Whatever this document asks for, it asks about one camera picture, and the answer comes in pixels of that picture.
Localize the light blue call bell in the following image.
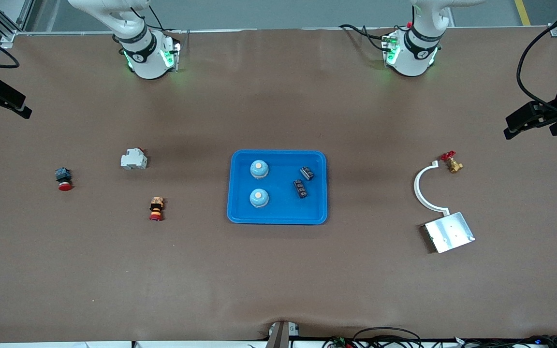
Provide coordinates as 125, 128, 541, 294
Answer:
249, 159, 270, 179
249, 188, 270, 208

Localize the black red emergency stop button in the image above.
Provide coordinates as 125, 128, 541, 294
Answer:
55, 167, 73, 192

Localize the silver metal plate module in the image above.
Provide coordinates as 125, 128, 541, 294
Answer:
424, 211, 476, 254

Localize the white circuit breaker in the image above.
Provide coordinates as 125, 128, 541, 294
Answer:
120, 147, 148, 171

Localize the blue plastic tray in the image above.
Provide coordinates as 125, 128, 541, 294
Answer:
226, 149, 328, 226

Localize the brown table mat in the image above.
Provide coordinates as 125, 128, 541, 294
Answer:
0, 28, 557, 345

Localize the grey metal table clamp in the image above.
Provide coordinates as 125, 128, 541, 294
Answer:
266, 320, 301, 348

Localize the brass valve with red handle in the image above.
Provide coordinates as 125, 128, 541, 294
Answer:
441, 150, 464, 174

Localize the white curved plastic bracket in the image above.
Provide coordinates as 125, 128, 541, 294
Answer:
413, 160, 450, 216

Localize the orange red push button switch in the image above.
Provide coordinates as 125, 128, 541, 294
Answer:
149, 196, 165, 222

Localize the black tangled cable bundle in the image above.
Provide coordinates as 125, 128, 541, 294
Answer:
453, 334, 557, 348

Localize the black looped cable bundle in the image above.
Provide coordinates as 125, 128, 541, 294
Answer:
322, 327, 424, 348

